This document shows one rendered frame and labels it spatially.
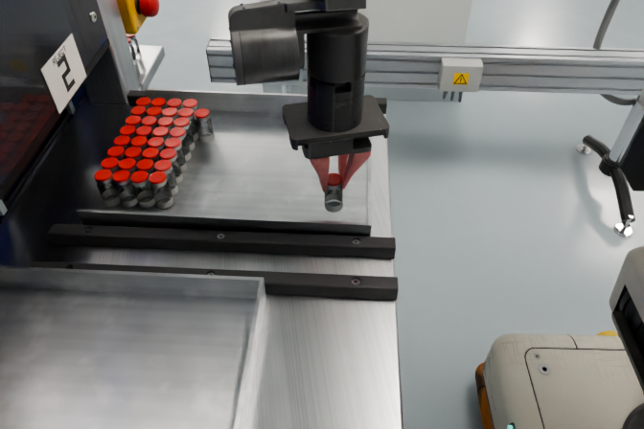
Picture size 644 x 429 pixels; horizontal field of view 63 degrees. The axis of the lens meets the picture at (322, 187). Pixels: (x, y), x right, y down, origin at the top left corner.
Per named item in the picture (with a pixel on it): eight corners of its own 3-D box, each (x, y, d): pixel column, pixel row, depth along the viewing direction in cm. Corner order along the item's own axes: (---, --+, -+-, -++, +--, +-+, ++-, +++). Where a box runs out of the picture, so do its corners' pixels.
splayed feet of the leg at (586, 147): (613, 237, 180) (630, 209, 170) (570, 145, 216) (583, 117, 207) (637, 238, 179) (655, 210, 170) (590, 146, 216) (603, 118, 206)
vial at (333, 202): (324, 213, 63) (323, 187, 60) (325, 200, 65) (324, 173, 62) (342, 213, 63) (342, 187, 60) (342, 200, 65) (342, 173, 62)
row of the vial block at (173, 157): (153, 209, 66) (145, 182, 63) (189, 124, 79) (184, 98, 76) (171, 210, 66) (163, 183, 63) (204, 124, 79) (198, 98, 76)
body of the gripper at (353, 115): (282, 119, 58) (279, 57, 53) (371, 108, 60) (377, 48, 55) (292, 155, 53) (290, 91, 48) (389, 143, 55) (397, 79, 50)
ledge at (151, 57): (63, 90, 90) (59, 80, 88) (91, 52, 99) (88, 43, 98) (145, 93, 89) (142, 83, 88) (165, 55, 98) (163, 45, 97)
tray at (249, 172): (86, 232, 64) (77, 211, 61) (150, 107, 83) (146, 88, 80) (369, 245, 62) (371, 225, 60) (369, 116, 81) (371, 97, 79)
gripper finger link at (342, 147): (294, 172, 64) (292, 107, 57) (352, 165, 65) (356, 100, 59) (306, 212, 59) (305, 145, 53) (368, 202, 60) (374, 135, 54)
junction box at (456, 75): (438, 91, 163) (443, 65, 157) (436, 82, 166) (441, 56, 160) (477, 92, 162) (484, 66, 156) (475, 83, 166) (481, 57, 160)
